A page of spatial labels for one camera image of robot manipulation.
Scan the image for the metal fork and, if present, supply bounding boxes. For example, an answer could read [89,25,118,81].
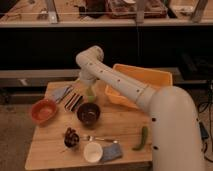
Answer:
[82,135,118,143]

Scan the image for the white paper cup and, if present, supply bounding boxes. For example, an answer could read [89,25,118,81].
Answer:
[83,142,103,163]

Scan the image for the orange bowl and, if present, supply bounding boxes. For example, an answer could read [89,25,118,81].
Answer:
[30,99,57,125]

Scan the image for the dark brown bowl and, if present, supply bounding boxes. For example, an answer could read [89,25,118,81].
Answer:
[77,103,101,126]

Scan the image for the blue grey pouch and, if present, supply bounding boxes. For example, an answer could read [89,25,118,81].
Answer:
[51,85,73,103]

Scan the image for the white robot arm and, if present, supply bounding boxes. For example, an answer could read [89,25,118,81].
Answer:
[76,46,205,171]

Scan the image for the blue cloth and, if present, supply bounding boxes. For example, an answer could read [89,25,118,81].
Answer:
[101,143,123,162]

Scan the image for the yellow plastic bin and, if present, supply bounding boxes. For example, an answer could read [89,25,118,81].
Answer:
[105,64,173,109]

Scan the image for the dark pine cone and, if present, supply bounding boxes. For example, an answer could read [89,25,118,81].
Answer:
[64,127,79,148]

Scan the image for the green cup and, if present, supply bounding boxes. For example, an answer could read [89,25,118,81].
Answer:
[86,86,97,103]

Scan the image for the striped eraser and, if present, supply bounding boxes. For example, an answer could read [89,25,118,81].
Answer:
[64,93,83,111]

